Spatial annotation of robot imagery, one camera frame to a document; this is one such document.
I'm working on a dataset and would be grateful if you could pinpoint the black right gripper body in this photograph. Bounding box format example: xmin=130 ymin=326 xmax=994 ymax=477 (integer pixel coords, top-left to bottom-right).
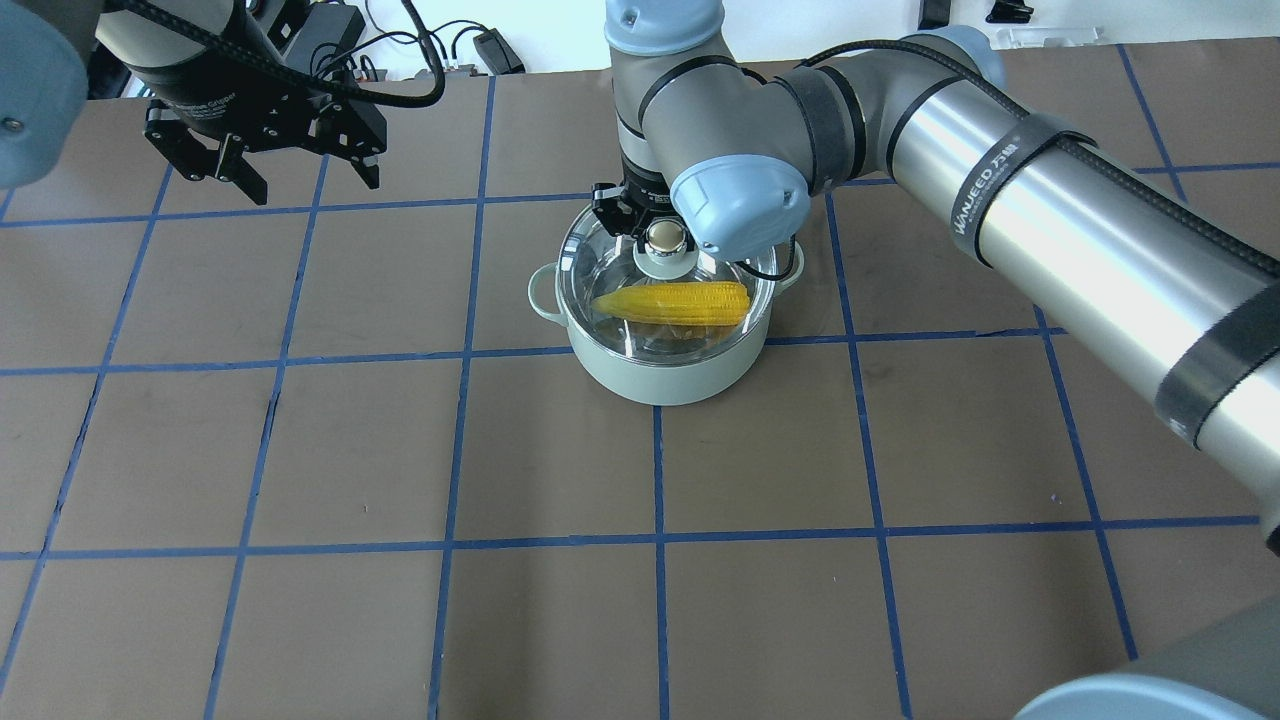
xmin=590 ymin=170 xmax=681 ymax=241

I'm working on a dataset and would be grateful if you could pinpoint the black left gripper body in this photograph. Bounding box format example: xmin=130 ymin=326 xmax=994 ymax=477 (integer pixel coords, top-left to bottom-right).
xmin=143 ymin=41 xmax=376 ymax=154

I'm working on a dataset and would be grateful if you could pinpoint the glass pot lid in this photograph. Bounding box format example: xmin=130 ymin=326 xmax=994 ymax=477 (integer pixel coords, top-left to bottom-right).
xmin=550 ymin=209 xmax=785 ymax=366

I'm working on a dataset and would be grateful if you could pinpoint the yellow corn cob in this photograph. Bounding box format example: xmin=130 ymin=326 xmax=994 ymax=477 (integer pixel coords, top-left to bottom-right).
xmin=590 ymin=281 xmax=753 ymax=327

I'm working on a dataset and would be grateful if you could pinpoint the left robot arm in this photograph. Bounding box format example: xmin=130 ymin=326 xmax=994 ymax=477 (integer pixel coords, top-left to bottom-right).
xmin=1 ymin=1 xmax=387 ymax=205

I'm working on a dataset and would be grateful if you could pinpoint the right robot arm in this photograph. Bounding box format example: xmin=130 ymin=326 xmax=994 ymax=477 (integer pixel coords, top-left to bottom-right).
xmin=604 ymin=1 xmax=1277 ymax=552

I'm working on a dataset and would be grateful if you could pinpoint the mint green cooking pot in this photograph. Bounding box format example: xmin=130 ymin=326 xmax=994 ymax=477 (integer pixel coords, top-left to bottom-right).
xmin=527 ymin=208 xmax=806 ymax=406

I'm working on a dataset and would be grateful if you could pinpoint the black power brick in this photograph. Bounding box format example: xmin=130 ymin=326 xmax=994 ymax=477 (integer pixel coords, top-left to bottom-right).
xmin=275 ymin=1 xmax=366 ymax=76

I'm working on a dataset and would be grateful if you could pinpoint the black power adapter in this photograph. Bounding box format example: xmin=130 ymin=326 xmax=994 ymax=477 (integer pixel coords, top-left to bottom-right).
xmin=472 ymin=28 xmax=526 ymax=76

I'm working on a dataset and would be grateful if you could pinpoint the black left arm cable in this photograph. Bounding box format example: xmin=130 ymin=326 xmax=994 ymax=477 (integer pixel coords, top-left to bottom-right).
xmin=120 ymin=0 xmax=447 ymax=109

